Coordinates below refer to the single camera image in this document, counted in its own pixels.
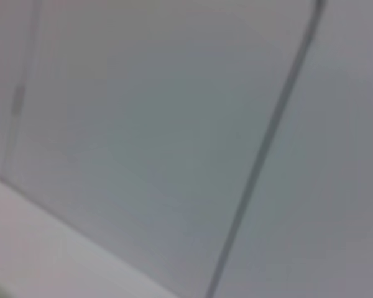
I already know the grey cable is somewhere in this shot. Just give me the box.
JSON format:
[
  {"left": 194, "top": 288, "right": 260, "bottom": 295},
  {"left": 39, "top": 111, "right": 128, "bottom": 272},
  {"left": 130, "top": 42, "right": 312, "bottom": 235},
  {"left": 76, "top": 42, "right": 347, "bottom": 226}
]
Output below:
[{"left": 205, "top": 0, "right": 328, "bottom": 298}]

